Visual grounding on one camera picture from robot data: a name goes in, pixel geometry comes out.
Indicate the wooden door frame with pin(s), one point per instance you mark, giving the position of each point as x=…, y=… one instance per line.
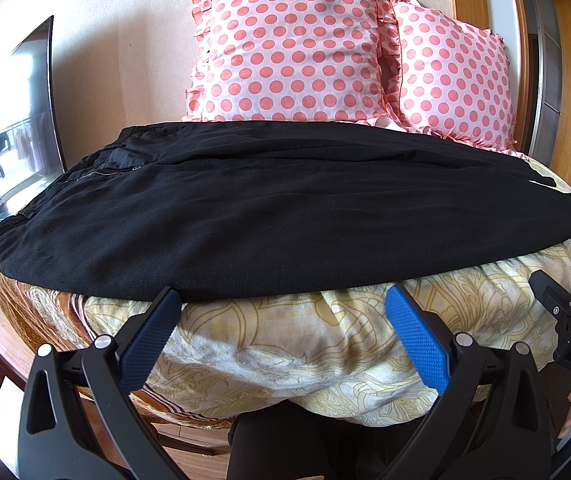
x=537, y=36

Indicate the pink polka dot pillow right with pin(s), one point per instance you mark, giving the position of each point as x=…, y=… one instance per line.
x=447, y=78

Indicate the cream patterned bed cover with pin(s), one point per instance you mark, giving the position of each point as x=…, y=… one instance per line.
x=332, y=352

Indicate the black pants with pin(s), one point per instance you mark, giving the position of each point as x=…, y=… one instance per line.
x=245, y=209

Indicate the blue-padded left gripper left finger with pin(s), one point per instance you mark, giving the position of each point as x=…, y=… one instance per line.
x=56, y=440

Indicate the pink polka dot pillow left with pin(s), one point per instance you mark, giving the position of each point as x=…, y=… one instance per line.
x=292, y=60

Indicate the pink polka dot pillow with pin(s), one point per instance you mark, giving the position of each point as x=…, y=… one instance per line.
x=447, y=78
x=292, y=60

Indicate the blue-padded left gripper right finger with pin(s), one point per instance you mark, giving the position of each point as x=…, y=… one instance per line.
x=490, y=419

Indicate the flat screen television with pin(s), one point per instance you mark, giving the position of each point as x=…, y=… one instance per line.
x=31, y=156

